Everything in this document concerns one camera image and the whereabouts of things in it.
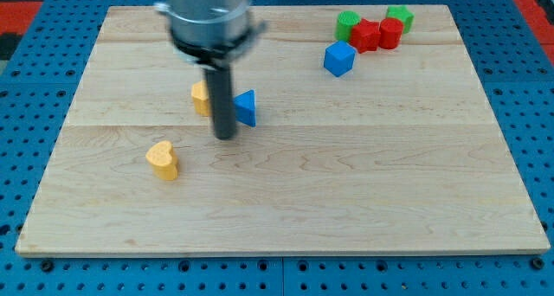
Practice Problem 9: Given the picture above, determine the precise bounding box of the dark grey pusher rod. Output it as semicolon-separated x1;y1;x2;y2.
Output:
204;66;236;140

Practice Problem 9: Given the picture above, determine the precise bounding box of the green pentagon block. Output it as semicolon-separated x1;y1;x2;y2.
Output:
386;5;415;34

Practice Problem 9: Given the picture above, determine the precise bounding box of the yellow heart block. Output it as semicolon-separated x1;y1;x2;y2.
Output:
145;140;178;181

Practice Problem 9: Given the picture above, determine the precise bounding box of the yellow block behind rod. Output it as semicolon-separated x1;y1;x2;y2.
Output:
191;80;211;117

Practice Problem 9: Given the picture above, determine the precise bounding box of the blue cube block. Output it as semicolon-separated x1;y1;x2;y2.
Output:
323;41;356;77

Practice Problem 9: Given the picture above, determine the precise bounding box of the red cylinder block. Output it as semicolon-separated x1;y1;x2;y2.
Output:
378;17;403;49

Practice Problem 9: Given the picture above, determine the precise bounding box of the blue triangle block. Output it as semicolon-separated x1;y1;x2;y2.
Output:
234;90;256;127

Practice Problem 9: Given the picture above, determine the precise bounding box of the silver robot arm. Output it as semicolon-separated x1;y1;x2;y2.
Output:
154;0;267;140

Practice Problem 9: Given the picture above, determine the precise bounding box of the wooden board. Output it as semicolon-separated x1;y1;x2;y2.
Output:
16;5;550;258

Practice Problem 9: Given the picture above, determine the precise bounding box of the green cylinder block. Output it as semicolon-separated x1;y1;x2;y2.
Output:
334;10;361;42

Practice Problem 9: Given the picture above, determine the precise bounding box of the red star block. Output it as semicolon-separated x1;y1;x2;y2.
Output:
349;18;381;54

